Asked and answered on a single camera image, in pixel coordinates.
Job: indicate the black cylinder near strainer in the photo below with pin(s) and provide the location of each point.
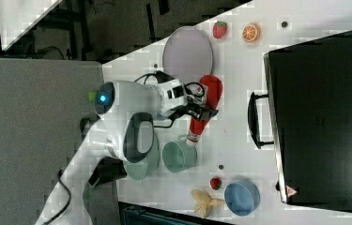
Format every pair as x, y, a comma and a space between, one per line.
105, 170

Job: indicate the black toaster oven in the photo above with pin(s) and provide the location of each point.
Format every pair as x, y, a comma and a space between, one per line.
310, 105

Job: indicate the green oval strainer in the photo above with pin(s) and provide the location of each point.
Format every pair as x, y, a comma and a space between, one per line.
142, 169

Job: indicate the green round toy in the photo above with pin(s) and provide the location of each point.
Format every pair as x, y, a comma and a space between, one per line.
92, 96

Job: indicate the large red strawberry toy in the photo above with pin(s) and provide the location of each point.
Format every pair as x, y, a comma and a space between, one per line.
219, 29

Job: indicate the green metal cup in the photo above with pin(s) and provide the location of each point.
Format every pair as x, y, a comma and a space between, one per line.
178, 156

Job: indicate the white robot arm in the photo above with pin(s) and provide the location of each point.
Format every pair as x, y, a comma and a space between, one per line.
124, 130

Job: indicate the red ketchup bottle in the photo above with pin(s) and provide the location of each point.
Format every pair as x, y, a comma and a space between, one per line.
213, 92

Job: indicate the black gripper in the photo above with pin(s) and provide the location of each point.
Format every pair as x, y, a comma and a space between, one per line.
197, 94

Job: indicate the blue bowl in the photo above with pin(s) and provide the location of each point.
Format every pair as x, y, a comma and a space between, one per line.
242, 197

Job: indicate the orange slice toy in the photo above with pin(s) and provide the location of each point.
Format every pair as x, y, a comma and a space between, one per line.
251, 32

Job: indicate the small red strawberry toy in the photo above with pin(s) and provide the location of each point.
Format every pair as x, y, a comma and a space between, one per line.
215, 183

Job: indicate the grey round plate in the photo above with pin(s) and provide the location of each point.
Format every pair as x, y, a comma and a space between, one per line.
187, 55

